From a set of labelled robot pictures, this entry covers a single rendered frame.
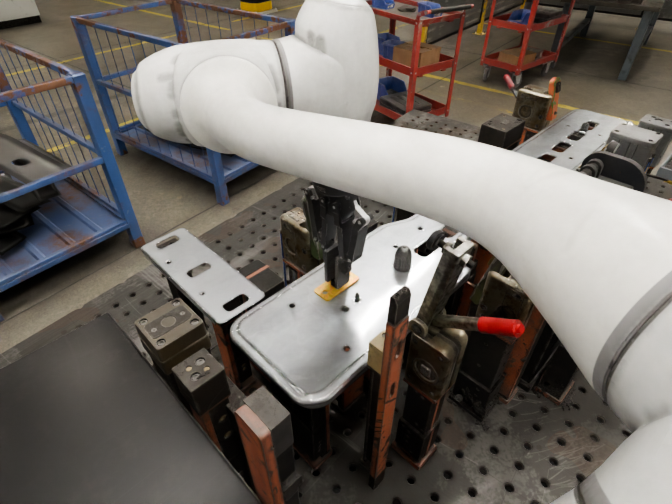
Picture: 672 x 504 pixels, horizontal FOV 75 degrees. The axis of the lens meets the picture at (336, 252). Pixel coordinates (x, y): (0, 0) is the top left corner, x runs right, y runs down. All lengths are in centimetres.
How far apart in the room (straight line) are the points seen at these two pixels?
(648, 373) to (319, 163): 25
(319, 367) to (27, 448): 38
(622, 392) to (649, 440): 3
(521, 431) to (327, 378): 50
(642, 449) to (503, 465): 80
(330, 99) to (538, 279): 37
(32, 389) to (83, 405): 8
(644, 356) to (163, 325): 61
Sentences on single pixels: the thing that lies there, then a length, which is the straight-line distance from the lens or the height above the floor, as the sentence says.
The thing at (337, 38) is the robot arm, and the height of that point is 143.
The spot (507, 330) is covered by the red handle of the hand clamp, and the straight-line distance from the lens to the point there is 58.
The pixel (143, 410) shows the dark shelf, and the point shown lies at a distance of 65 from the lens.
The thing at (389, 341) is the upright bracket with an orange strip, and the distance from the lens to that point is 55.
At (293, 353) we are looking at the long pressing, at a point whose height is 100.
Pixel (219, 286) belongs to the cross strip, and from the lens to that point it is 82.
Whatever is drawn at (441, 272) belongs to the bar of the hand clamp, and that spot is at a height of 118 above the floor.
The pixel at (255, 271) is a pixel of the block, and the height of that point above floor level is 98.
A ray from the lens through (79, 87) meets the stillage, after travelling 230.
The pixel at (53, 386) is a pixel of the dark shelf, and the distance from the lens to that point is 73.
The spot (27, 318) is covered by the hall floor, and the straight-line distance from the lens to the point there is 254.
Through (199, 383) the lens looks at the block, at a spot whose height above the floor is 108.
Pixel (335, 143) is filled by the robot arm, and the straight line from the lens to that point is 34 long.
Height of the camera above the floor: 155
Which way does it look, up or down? 40 degrees down
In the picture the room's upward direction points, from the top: straight up
